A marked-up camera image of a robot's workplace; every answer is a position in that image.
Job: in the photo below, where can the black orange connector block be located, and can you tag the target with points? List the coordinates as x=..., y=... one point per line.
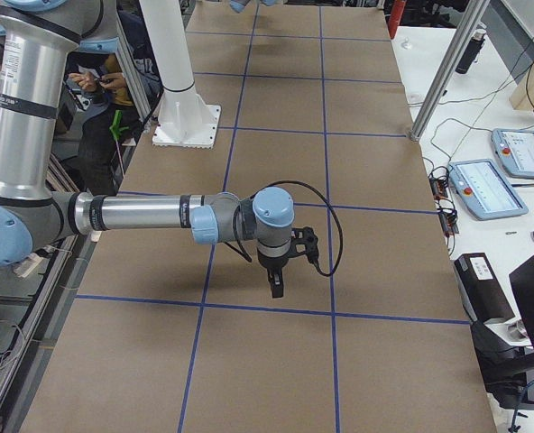
x=445, y=206

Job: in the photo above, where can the black box with label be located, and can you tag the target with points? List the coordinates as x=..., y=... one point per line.
x=481, y=293

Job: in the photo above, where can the green clamp tool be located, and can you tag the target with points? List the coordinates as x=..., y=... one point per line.
x=116, y=129

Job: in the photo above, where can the seated person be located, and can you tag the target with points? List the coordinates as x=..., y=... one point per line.
x=103, y=83

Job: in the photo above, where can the near teach pendant tablet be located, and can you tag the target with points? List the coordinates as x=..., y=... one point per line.
x=484, y=190

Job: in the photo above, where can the teach pendant tablet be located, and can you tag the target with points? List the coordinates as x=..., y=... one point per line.
x=484, y=190
x=515, y=151

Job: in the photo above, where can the far teach pendant tablet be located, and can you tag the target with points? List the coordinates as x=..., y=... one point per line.
x=515, y=151

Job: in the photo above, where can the red cylinder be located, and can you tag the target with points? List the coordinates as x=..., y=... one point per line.
x=397, y=10

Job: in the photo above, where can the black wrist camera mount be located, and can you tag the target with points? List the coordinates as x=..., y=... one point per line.
x=304, y=242

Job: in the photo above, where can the white pedestal column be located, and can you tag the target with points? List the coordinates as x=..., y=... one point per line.
x=184, y=119

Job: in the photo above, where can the aluminium frame post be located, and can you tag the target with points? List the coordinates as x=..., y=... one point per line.
x=472, y=16

